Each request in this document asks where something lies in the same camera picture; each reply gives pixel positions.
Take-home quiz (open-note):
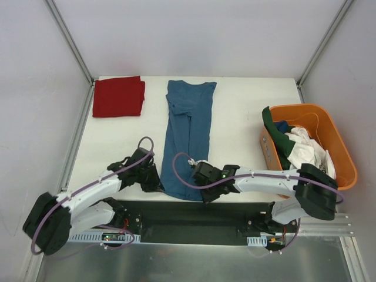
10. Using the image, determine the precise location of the folded red t shirt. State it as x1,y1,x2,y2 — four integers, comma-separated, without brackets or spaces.
92,76,145,118

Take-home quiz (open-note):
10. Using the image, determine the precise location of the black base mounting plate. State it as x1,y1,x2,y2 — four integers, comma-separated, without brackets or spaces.
120,200,297,246

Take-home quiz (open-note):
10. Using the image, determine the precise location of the left white cable duct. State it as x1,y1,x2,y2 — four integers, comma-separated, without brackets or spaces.
68,231,141,244

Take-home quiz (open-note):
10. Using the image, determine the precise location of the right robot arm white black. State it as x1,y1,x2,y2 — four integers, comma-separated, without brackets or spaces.
188,159,341,234

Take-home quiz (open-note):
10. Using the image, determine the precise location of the teal blue t shirt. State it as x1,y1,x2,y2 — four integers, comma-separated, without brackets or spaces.
160,80,217,202

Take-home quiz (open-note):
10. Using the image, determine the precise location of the right aluminium frame post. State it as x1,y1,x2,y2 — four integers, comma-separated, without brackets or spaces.
297,0,355,88

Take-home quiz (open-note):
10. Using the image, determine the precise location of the aluminium front rail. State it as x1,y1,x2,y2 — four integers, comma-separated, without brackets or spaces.
298,213,355,237

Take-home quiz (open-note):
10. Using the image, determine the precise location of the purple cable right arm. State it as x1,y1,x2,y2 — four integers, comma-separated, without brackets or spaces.
172,152,344,253

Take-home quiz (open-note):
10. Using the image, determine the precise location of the orange plastic basket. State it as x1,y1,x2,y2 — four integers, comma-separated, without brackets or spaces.
260,103,358,192

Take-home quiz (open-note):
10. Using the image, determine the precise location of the white cable duct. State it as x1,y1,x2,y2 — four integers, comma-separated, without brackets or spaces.
68,231,141,244
247,236,267,247

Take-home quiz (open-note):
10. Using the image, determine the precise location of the aluminium frame post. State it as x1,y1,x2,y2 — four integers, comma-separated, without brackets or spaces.
43,0,95,82
297,0,355,88

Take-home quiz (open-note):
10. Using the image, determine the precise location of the right white cable duct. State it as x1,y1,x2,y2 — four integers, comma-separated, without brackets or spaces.
247,236,267,247

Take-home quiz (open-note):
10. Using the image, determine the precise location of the royal blue t shirt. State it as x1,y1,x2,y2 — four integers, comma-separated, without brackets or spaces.
274,120,294,134

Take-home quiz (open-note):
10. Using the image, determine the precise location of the white t shirt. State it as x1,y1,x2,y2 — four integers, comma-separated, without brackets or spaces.
285,127,336,180

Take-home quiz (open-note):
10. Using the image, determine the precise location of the left aluminium frame post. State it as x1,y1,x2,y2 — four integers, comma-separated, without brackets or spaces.
43,0,95,82

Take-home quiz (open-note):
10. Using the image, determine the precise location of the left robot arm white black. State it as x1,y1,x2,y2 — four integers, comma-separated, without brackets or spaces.
22,147,164,256

